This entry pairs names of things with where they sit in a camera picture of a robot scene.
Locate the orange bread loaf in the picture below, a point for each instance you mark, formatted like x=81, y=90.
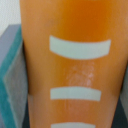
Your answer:
x=76, y=53

